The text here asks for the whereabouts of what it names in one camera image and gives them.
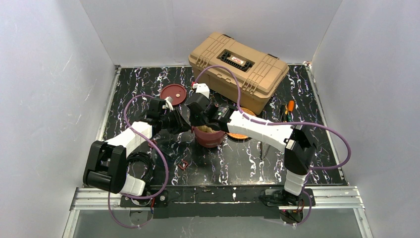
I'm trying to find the steamed bun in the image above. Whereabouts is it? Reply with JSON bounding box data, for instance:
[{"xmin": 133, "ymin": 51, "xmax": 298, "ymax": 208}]
[{"xmin": 197, "ymin": 125, "xmax": 218, "ymax": 133}]

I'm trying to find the red steel lunch bowl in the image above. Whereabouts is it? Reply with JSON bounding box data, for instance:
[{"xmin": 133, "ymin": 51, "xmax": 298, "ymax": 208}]
[{"xmin": 192, "ymin": 126, "xmax": 225, "ymax": 148}]

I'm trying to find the dark transparent round lid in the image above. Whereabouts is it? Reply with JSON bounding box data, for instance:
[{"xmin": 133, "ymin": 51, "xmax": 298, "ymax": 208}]
[{"xmin": 151, "ymin": 140, "xmax": 185, "ymax": 170}]

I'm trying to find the red round lid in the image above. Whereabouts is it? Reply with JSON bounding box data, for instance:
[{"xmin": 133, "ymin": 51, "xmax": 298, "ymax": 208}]
[{"xmin": 159, "ymin": 84, "xmax": 187, "ymax": 106}]

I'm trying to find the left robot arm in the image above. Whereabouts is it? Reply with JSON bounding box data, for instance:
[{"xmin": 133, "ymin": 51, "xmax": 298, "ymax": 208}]
[{"xmin": 83, "ymin": 99, "xmax": 191, "ymax": 199}]

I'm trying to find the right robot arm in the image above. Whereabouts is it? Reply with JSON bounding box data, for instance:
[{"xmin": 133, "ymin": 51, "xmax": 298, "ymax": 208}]
[{"xmin": 185, "ymin": 93, "xmax": 316, "ymax": 196}]

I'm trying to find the red lunch box clip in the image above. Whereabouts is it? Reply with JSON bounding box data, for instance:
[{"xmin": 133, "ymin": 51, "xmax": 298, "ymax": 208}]
[{"xmin": 178, "ymin": 160, "xmax": 189, "ymax": 171}]

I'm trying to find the tan plastic toolbox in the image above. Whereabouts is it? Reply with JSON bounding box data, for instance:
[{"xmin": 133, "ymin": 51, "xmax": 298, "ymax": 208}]
[{"xmin": 188, "ymin": 32, "xmax": 289, "ymax": 115}]

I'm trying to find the orange green screwdriver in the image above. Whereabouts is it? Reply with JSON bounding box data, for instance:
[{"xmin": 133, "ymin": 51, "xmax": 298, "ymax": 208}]
[{"xmin": 287, "ymin": 100, "xmax": 295, "ymax": 122}]

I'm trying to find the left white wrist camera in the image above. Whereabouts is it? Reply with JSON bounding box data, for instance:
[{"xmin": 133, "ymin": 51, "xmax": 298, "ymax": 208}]
[{"xmin": 163, "ymin": 96, "xmax": 173, "ymax": 111}]

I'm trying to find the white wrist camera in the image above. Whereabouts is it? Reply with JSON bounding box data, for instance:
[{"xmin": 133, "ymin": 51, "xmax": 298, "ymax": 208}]
[
  {"xmin": 163, "ymin": 96, "xmax": 173, "ymax": 111},
  {"xmin": 192, "ymin": 82, "xmax": 210, "ymax": 99}
]

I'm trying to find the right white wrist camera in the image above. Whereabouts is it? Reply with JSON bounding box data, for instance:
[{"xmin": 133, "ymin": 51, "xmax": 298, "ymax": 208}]
[{"xmin": 192, "ymin": 82, "xmax": 210, "ymax": 99}]

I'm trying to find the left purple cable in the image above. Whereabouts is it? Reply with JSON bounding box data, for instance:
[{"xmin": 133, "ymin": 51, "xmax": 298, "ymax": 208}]
[{"xmin": 107, "ymin": 94, "xmax": 169, "ymax": 230}]

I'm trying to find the coiled black cable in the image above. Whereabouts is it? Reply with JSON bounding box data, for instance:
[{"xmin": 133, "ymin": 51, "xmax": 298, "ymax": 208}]
[{"xmin": 126, "ymin": 151, "xmax": 155, "ymax": 186}]

